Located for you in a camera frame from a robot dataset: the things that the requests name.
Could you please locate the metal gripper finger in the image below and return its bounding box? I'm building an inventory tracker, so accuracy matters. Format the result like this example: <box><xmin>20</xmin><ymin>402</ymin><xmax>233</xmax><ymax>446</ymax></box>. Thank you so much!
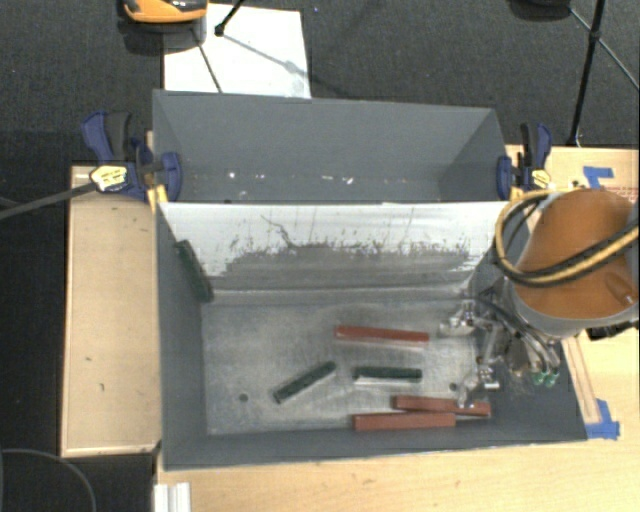
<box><xmin>457</xmin><ymin>367</ymin><xmax>502</xmax><ymax>409</ymax></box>
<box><xmin>438</xmin><ymin>300</ymin><xmax>481</xmax><ymax>337</ymax></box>

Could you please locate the red-brown flat block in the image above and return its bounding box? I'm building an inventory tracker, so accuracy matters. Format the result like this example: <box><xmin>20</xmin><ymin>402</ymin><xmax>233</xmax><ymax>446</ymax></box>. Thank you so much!
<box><xmin>390</xmin><ymin>394</ymin><xmax>493</xmax><ymax>419</ymax></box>
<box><xmin>351</xmin><ymin>411</ymin><xmax>458</xmax><ymax>433</ymax></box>
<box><xmin>333</xmin><ymin>324</ymin><xmax>431</xmax><ymax>347</ymax></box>

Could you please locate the dark green flat block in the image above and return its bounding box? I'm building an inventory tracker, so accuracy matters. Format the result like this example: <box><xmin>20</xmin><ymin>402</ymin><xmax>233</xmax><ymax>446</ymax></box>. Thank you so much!
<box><xmin>173</xmin><ymin>239</ymin><xmax>216</xmax><ymax>304</ymax></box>
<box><xmin>271</xmin><ymin>360</ymin><xmax>338</xmax><ymax>406</ymax></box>
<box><xmin>351</xmin><ymin>365</ymin><xmax>424</xmax><ymax>384</ymax></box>

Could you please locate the grey metal bin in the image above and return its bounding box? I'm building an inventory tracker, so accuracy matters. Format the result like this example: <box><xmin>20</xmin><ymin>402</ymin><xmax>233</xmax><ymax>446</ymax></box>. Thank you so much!
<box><xmin>151</xmin><ymin>88</ymin><xmax>590</xmax><ymax>472</ymax></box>

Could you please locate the pale wood board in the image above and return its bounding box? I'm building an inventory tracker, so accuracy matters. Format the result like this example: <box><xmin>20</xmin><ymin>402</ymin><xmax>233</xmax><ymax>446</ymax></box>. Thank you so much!
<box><xmin>60</xmin><ymin>164</ymin><xmax>163</xmax><ymax>459</ymax></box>

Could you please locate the black cylinder on white bracket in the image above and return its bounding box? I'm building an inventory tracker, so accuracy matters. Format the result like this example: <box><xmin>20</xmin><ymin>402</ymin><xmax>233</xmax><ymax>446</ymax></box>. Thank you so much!
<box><xmin>587</xmin><ymin>322</ymin><xmax>637</xmax><ymax>343</ymax></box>

